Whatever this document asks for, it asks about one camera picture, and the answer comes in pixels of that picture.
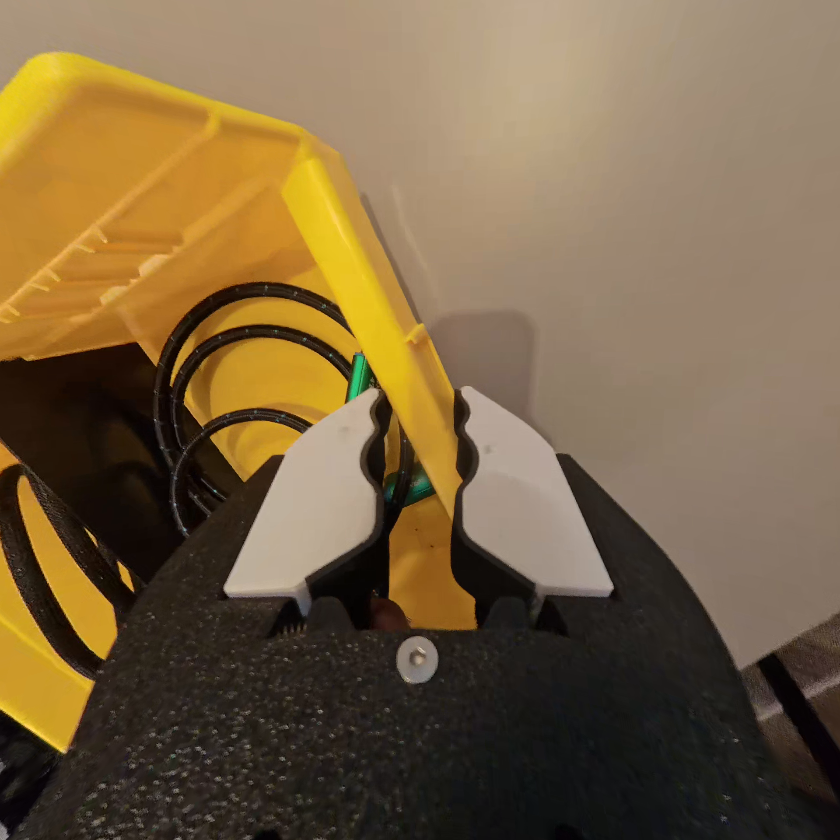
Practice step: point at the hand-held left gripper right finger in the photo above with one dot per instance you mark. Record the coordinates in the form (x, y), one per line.
(525, 512)

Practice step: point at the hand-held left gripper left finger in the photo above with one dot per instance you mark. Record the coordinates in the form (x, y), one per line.
(315, 512)

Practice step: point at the yellow plastic storage bin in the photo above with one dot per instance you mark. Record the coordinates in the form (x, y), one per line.
(164, 164)

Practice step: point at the person's left hand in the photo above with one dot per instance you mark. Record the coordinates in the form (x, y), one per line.
(390, 613)

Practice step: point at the black bin divider plate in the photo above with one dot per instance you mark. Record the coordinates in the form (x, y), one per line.
(65, 407)

